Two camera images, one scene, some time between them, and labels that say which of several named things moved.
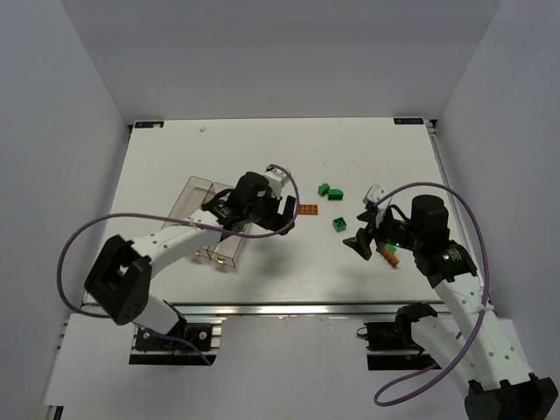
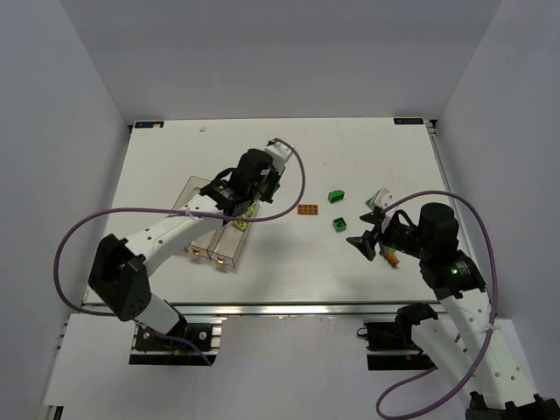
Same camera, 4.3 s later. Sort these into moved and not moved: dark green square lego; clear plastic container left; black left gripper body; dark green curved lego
Moved: black left gripper body
Not moved: dark green curved lego; clear plastic container left; dark green square lego
